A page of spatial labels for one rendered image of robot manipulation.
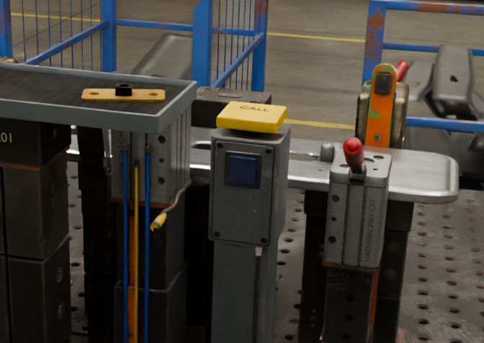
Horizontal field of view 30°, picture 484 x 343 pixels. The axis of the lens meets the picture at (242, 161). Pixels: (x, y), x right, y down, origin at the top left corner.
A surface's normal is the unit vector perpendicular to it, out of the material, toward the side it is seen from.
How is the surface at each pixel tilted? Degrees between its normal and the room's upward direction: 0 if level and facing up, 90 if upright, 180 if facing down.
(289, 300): 0
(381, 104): 78
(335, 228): 90
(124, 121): 90
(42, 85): 0
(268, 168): 90
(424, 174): 0
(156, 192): 90
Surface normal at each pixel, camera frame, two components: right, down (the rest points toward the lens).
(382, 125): -0.21, 0.12
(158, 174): -0.22, 0.32
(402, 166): 0.04, -0.94
